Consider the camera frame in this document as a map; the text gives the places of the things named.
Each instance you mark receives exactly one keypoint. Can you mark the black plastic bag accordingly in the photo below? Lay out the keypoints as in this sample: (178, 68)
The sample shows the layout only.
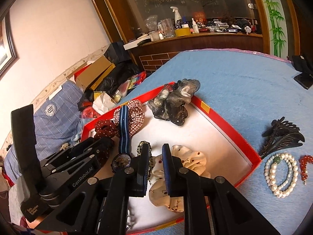
(110, 78)

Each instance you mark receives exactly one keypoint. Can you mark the dark red dotted scrunchie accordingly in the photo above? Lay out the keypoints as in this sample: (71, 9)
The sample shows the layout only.
(105, 129)

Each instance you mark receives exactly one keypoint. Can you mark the wooden brick-pattern counter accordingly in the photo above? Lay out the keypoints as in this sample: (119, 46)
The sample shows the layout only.
(195, 46)

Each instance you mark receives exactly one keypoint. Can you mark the red plastic bag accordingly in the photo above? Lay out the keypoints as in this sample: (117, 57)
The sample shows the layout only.
(89, 112)

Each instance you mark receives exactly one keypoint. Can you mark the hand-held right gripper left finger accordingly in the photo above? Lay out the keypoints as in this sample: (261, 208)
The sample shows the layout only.
(141, 173)

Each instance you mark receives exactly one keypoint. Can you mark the black paper bag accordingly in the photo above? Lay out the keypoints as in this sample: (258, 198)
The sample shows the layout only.
(117, 51)

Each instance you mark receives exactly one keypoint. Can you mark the black smartphone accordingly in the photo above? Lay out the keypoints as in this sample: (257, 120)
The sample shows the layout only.
(304, 79)

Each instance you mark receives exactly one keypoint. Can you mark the red plaid scrunchie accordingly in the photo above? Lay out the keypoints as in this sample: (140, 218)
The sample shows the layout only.
(134, 117)

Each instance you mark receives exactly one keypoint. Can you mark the white spray bottle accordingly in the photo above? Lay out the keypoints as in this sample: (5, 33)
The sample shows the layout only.
(176, 17)

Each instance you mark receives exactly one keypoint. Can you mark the white floral scrunchie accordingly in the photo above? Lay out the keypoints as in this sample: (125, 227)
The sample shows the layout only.
(190, 159)

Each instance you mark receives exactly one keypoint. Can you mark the glass mug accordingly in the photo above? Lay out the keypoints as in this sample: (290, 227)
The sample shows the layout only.
(167, 28)

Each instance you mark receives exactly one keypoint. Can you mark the crumpled white paper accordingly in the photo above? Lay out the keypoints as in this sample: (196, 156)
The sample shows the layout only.
(102, 102)

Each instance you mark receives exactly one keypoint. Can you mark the blue checked shirt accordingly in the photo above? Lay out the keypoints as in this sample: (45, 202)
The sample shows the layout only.
(56, 122)

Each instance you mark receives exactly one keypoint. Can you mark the patterned cloth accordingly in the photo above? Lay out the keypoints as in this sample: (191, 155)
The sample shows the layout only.
(14, 229)

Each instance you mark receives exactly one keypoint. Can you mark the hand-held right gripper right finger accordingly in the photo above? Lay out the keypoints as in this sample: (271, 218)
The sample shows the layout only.
(167, 173)

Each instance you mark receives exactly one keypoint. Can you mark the brown cardboard box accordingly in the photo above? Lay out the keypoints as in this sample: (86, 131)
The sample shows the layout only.
(94, 72)

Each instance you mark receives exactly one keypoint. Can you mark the black pouch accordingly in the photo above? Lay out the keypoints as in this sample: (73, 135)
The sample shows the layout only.
(302, 62)

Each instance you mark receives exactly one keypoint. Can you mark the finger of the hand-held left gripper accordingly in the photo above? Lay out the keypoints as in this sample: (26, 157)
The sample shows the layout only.
(80, 149)
(78, 176)

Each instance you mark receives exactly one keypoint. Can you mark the colourful snack packet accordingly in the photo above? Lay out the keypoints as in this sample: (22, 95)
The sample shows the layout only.
(137, 79)

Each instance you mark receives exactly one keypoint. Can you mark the black hair claw clip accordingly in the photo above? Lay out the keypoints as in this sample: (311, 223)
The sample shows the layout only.
(281, 137)

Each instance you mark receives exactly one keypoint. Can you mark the red box with white inside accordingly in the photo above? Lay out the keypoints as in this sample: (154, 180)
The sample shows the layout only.
(215, 137)

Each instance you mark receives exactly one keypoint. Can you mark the flat white box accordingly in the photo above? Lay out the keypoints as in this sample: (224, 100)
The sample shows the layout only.
(133, 44)

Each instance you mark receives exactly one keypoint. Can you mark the bamboo painted panel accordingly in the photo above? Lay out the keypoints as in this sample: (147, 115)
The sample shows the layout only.
(273, 17)

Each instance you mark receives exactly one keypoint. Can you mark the small white pump bottle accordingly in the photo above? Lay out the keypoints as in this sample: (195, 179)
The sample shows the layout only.
(195, 27)

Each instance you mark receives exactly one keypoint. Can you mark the grey black organza scrunchie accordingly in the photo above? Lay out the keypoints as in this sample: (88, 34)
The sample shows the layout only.
(176, 100)

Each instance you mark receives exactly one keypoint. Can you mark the yellow round tin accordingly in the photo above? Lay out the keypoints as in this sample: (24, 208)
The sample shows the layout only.
(183, 32)

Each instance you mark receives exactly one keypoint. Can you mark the wooden picture frame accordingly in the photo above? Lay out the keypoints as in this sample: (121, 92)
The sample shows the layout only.
(9, 53)

